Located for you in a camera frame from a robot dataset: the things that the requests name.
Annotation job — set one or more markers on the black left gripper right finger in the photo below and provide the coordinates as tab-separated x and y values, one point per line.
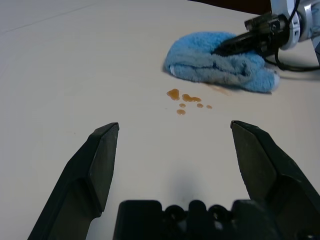
262	162

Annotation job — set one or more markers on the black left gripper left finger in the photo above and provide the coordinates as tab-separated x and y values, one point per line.
82	175

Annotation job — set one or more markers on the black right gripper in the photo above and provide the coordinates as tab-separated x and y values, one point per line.
273	30

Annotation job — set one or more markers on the blue terry cloth rag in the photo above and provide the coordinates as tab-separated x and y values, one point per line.
200	62

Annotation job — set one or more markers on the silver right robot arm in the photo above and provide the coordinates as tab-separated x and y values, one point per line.
307	17

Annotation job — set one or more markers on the brown spill of several droplets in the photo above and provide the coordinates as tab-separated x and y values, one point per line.
175	93

